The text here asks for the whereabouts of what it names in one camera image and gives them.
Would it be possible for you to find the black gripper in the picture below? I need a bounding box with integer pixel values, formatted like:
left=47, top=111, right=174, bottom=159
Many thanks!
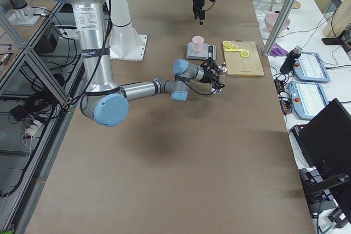
left=193, top=0, right=205, bottom=25
left=200, top=66, right=225, bottom=89

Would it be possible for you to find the glass sauce dispenser bottle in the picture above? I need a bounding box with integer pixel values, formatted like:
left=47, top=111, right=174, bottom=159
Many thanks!
left=211, top=63, right=228, bottom=94

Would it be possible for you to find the pink plastic cup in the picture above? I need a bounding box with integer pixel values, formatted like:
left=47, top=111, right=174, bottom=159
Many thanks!
left=192, top=36, right=204, bottom=52

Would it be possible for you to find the digital kitchen scale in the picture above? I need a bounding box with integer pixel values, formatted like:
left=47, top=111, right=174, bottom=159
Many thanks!
left=186, top=42, right=217, bottom=60

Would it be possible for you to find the bamboo cutting board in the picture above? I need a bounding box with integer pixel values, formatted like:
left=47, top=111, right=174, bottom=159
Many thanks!
left=222, top=41, right=264, bottom=77

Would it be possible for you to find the yellow plastic knife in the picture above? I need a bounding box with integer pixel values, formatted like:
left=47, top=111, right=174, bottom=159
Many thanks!
left=224, top=49, right=249, bottom=53

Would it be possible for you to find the lemon slice front single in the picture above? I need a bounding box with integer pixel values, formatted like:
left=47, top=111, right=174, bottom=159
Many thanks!
left=240, top=50, right=250, bottom=58

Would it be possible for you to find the purple cloth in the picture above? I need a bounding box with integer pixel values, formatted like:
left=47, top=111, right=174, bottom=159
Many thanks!
left=269, top=43, right=289, bottom=58

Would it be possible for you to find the pink bowl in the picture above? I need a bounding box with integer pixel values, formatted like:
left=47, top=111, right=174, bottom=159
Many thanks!
left=264, top=13, right=291, bottom=32

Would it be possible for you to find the black water bottle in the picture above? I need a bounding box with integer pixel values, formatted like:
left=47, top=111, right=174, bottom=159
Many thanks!
left=280, top=45, right=303, bottom=74

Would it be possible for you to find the near teach pendant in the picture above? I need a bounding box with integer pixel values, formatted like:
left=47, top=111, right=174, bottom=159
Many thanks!
left=288, top=81, right=329, bottom=120

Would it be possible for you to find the teach pendant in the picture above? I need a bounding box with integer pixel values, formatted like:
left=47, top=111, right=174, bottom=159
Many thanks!
left=288, top=81, right=329, bottom=120
left=294, top=52, right=330, bottom=83

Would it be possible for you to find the far teach pendant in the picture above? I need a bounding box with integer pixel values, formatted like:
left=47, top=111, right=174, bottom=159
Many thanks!
left=294, top=52, right=330, bottom=83

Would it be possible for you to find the black monitor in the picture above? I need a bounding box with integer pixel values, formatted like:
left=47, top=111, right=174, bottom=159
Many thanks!
left=292, top=99, right=350, bottom=220

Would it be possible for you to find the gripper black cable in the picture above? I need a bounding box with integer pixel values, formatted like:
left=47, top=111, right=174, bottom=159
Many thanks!
left=183, top=75, right=220, bottom=97

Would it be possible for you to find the white metal mount base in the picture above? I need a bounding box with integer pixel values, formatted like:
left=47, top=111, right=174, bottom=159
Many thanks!
left=105, top=0, right=148, bottom=62

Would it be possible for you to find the aluminium frame post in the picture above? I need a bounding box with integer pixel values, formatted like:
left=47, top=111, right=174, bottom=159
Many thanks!
left=262, top=0, right=296, bottom=57

